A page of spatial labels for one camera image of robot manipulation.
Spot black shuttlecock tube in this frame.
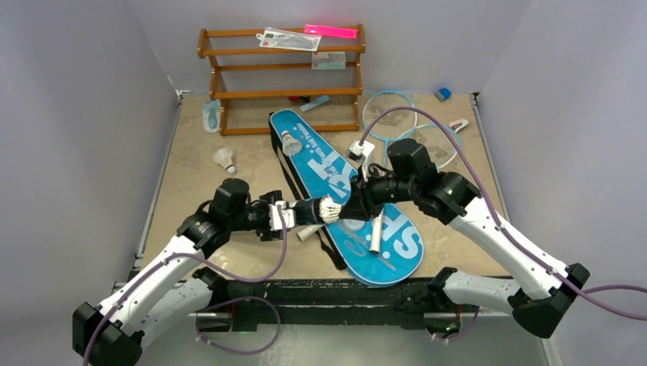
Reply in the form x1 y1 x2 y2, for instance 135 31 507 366
288 197 324 226

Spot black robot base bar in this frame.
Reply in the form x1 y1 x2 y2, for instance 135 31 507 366
196 274 474 338

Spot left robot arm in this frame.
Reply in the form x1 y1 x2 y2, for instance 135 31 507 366
72 178 296 365

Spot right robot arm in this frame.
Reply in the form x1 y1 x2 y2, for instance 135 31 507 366
340 138 590 339

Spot far blue badminton racket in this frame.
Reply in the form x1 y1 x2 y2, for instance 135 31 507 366
362 90 419 255

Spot blue racket bag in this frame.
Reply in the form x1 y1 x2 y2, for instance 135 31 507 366
269 109 424 287

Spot pink and white clip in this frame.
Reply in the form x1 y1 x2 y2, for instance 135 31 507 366
449 119 469 133

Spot blue and grey eraser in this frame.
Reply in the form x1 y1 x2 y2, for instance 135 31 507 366
434 88 452 102

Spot red and black small object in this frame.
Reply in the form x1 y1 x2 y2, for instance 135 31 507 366
288 95 311 104

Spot small white box on shelf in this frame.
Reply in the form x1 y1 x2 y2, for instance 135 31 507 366
311 51 346 70

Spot light blue packaged tool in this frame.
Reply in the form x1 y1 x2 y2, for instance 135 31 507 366
202 99 221 133

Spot wooden three-tier shelf rack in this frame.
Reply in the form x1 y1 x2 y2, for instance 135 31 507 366
197 24 366 136

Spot pink fluorescent ruler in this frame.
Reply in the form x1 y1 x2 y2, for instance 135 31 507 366
304 24 359 39

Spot clear packaged item on shelf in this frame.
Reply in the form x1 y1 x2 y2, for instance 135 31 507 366
256 27 322 52

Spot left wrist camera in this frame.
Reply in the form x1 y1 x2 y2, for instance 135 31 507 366
269 201 296 231

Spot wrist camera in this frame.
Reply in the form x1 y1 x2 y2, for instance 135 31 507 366
269 201 296 231
346 140 375 181

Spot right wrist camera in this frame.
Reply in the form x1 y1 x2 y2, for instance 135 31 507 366
346 140 375 181

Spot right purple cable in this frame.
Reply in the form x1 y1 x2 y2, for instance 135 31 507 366
359 106 647 345

